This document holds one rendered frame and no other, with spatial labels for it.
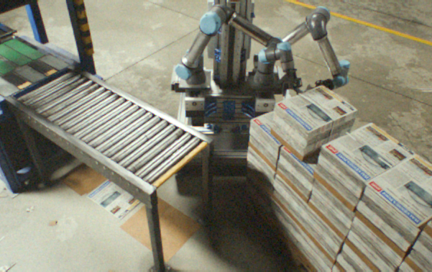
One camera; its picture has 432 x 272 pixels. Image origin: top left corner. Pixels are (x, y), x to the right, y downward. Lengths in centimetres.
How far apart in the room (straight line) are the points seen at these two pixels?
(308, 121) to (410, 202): 65
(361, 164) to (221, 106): 127
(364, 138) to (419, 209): 47
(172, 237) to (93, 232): 56
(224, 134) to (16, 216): 168
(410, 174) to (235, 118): 142
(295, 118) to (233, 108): 84
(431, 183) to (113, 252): 200
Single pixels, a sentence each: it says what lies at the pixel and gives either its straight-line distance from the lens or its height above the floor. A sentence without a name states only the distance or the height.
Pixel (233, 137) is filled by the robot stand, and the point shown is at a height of 21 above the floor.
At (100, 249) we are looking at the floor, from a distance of 293.
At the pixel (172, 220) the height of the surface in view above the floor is 0.
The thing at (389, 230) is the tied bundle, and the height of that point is 93.
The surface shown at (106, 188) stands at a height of 1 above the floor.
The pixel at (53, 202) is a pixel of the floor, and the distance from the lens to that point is 329.
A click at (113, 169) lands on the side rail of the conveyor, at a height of 80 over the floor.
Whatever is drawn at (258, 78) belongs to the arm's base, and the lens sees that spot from 283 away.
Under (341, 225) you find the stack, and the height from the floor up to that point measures 69.
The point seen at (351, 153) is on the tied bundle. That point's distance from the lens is 205.
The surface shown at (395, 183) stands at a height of 107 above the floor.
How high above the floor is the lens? 240
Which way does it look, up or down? 41 degrees down
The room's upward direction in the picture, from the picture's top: 2 degrees clockwise
